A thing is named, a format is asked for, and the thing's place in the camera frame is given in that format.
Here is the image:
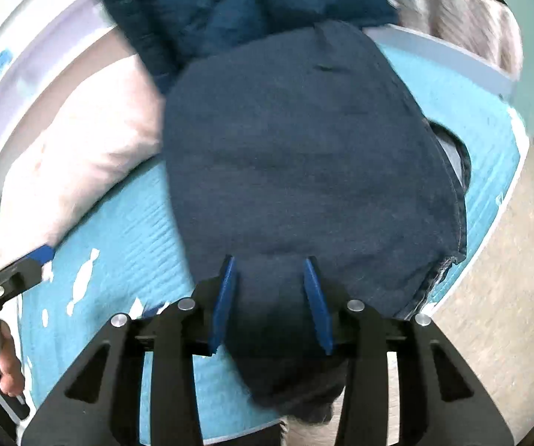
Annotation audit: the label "dark blue denim jeans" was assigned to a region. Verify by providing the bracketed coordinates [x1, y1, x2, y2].
[163, 21, 468, 424]

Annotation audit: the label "person's left hand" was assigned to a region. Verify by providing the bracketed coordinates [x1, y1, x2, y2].
[0, 320, 25, 397]

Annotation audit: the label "blue bed sheet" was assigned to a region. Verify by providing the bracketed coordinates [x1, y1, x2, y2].
[20, 47, 520, 439]

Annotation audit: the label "pink quilt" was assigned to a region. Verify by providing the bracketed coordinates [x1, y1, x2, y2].
[0, 30, 163, 252]

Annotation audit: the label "white headboard shelf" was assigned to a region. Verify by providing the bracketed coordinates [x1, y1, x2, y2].
[0, 0, 115, 157]

